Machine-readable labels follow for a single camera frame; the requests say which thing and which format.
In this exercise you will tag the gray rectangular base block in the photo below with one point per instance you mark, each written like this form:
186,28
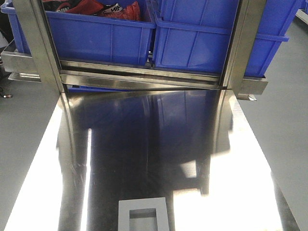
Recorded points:
138,212

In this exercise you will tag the stainless steel rack frame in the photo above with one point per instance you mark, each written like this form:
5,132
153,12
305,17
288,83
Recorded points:
44,64

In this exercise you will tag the red packaged items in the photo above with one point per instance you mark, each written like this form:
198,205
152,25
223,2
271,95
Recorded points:
93,7

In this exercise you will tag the blue plastic bin right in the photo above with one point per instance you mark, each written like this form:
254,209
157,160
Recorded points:
194,34

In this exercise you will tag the blue bin with red items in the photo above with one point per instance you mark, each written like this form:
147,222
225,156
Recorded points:
95,38

